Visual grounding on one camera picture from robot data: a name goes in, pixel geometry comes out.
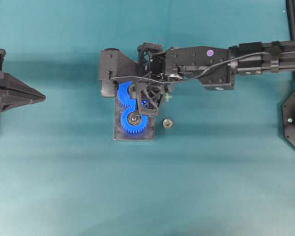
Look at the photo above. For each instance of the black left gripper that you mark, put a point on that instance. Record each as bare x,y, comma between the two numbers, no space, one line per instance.
9,82

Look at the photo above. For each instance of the blue gear smaller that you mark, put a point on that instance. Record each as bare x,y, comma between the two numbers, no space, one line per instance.
130,126

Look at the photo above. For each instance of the grey metal base plate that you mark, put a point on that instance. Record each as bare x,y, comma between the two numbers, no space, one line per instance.
148,134

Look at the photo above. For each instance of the blue gear larger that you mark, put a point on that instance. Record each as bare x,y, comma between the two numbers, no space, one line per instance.
123,95

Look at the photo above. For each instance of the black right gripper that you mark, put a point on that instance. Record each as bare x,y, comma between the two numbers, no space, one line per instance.
116,68

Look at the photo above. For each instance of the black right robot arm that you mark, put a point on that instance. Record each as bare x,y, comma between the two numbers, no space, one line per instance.
214,68

